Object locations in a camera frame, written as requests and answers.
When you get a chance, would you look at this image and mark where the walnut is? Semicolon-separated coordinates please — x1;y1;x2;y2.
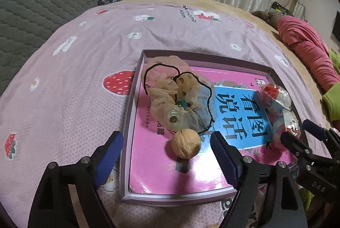
171;129;201;159

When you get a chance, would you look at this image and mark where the pink and blue book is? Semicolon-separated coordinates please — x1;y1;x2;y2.
129;66;295;195

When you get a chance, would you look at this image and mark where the beige sheer scrunchie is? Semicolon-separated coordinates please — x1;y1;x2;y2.
141;55;217;135

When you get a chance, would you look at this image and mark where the black wall television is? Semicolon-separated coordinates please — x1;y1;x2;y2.
332;11;340;40

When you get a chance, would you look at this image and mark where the pink quilt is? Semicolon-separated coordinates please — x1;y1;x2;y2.
278;16;340;93

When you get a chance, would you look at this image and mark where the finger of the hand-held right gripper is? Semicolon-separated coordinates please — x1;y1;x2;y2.
303;119;340;149
280;132;319;165

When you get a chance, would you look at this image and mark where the dark grey shallow box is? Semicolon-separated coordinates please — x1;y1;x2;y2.
119;50;310;207

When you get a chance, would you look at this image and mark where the purple strawberry print blanket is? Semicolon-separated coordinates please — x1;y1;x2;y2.
0;1;340;228

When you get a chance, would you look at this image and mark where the arched white mirror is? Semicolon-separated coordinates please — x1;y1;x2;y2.
288;0;306;17

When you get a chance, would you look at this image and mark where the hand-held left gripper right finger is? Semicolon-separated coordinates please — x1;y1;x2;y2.
210;131;309;228

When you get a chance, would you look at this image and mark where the brown cloth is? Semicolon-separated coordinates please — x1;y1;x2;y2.
251;11;279;29

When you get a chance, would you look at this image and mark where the clear packet of red candy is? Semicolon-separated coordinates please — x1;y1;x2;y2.
259;83;292;113

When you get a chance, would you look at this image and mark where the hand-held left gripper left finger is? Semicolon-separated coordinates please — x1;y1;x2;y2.
28;130;124;228

